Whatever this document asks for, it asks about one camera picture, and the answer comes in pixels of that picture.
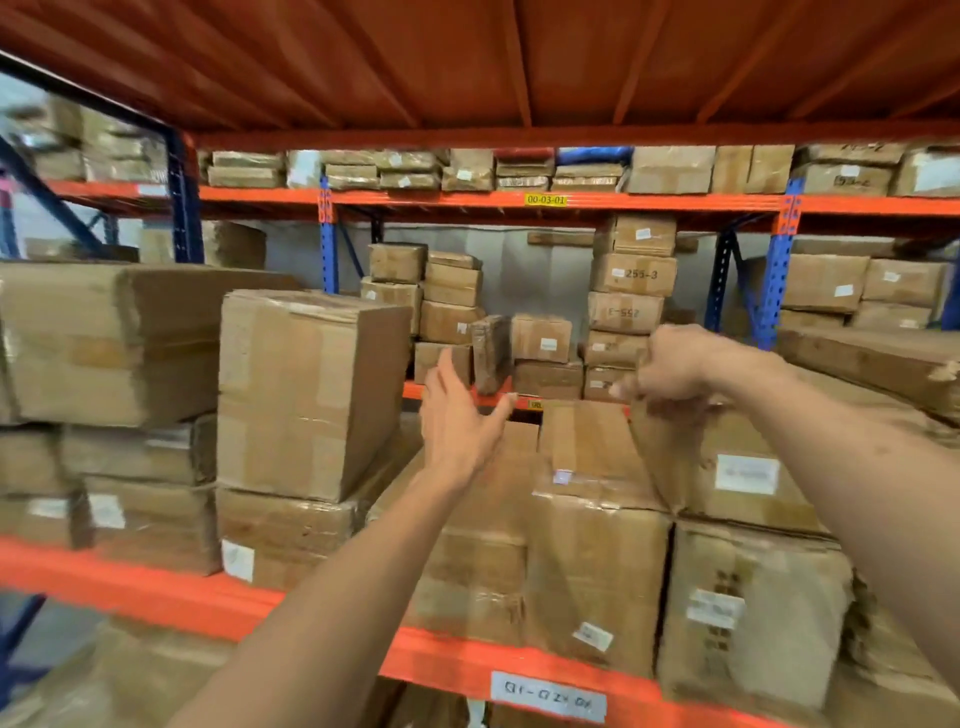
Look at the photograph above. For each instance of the person's right hand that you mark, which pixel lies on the person's right hand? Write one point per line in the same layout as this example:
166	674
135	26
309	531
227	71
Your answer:
675	367

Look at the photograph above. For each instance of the person's left hand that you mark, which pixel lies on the person's left hand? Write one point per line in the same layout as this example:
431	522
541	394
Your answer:
450	435

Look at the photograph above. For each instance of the person's right fingers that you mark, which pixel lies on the person's right fingers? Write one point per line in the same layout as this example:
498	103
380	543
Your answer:
628	388

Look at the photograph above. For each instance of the person's left thumb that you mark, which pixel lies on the person's left thumb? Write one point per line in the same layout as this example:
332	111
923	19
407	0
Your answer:
498	416

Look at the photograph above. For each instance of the person's left forearm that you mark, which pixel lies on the person's left forearm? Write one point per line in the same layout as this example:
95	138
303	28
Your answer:
337	622

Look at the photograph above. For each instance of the person's right forearm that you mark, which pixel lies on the person's right forearm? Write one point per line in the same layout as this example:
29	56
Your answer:
862	480

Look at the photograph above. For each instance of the short orange rack beam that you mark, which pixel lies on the short orange rack beam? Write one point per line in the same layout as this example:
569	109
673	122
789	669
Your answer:
495	401

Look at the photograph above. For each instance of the tower of marked cardboard cartons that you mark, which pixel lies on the tower of marked cardboard cartons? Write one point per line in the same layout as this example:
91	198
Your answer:
630	292

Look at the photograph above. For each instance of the stack of small cardboard cartons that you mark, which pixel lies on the stack of small cardboard cartons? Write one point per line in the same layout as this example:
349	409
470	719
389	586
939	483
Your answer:
450	300

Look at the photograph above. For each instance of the large brown cardboard box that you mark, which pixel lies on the large brown cardboard box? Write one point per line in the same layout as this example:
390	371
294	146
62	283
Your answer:
592	570
480	555

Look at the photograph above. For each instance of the dark blue rack brace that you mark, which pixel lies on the dark blue rack brace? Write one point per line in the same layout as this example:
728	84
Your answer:
721	277

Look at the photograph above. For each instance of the white-labelled brown cardboard box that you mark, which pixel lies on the white-labelled brown cardboard box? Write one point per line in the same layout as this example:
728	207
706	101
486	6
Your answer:
750	480

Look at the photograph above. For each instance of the tall taped cardboard box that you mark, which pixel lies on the tall taped cardboard box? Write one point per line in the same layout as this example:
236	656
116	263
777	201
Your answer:
307	390

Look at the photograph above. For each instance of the yellow beam label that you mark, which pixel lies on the yellow beam label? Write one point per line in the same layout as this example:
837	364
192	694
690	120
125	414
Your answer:
546	199

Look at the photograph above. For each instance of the row of flat cardboard packages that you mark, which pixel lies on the row of flat cardboard packages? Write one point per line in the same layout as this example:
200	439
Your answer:
667	171

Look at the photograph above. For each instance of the thin orange rack beam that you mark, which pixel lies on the thin orange rack beam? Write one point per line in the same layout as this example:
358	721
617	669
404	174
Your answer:
450	199

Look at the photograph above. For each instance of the long brown cardboard box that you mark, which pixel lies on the long brown cardboard box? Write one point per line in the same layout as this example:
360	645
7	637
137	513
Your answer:
870	360

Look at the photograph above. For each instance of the stack of labelled cardboard cartons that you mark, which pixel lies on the stack of labelled cardboard cartons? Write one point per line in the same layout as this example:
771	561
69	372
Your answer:
862	289

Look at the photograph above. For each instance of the large printed cardboard box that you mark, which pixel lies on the large printed cardboard box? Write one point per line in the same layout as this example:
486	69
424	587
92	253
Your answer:
757	615

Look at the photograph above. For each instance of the white handwritten beam label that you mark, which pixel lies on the white handwritten beam label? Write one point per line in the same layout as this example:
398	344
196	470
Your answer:
547	697

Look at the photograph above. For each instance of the orange metal shelf deck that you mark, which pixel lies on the orange metal shelf deck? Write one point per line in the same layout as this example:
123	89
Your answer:
480	67

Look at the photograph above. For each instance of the flat brown cardboard box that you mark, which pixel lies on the flat brown cardboard box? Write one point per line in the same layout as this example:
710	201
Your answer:
135	450
37	519
157	525
34	461

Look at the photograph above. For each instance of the dark blue rack upright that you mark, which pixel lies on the dark blue rack upright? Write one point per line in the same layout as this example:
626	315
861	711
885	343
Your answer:
185	202

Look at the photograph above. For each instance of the thick orange rack beam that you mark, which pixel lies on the thick orange rack beam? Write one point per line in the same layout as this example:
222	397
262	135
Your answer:
150	592

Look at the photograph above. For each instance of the wide brown cardboard box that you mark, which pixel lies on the wide brown cardboard box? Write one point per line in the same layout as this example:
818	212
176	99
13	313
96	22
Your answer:
112	337

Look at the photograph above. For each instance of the pile of wrapped cardboard packages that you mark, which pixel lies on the pile of wrapped cardboard packages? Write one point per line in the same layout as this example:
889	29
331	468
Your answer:
105	150

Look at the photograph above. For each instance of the blue diagonal rack brace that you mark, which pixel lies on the blue diagonal rack brace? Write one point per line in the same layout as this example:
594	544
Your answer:
52	199
19	637

